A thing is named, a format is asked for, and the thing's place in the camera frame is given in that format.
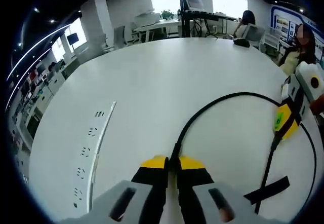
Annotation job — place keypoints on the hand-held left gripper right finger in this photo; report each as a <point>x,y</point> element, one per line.
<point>202,201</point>

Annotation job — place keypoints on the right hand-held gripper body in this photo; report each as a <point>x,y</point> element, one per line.
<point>307,72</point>

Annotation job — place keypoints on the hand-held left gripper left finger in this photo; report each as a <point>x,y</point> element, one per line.
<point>124,201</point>

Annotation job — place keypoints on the white desk power strip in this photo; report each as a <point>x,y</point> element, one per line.
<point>88,153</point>

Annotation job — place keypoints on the white desk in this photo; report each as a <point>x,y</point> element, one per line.
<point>157,87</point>

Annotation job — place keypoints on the person's right hand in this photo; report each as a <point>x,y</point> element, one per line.
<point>319,106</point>

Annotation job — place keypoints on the white office chair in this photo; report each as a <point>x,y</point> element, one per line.
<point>272,39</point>
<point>255,34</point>

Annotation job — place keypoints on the black pouch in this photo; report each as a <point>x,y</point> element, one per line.
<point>241,42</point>

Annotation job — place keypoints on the black standing table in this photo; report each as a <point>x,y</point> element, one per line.
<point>210,15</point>

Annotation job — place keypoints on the black monitor stand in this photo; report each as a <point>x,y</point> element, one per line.
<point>187,6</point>

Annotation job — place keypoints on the row of white office desks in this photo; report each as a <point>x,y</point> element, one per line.
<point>38,89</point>

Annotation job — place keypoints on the green potted plant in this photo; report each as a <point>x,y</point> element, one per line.
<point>167,15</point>

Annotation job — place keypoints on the white office table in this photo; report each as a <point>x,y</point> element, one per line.
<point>157,25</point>

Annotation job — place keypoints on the thin ceiling light strips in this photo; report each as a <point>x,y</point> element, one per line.
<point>27,56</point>

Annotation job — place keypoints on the white square pillar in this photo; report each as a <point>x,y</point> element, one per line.
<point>95,23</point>

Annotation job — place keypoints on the blue wall display board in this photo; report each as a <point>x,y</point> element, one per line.
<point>286,23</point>

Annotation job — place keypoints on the black wall television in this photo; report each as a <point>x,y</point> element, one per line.
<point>73,38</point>

